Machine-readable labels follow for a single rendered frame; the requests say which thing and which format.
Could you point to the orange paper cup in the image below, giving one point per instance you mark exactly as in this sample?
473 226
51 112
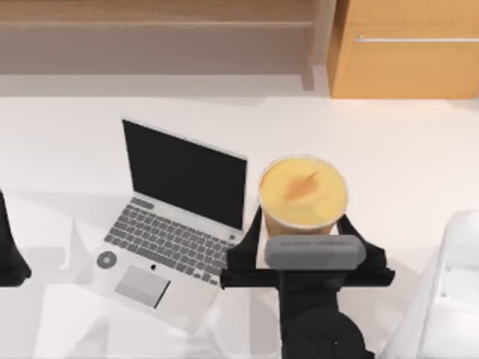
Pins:
303 190

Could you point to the silver open laptop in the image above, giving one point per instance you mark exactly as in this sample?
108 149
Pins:
179 239

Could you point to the wooden cupboard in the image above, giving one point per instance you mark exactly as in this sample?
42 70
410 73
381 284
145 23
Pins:
404 67

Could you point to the wooden open shelf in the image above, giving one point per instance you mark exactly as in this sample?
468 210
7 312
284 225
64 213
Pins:
157 41

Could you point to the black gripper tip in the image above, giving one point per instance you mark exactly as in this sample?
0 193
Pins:
9 258

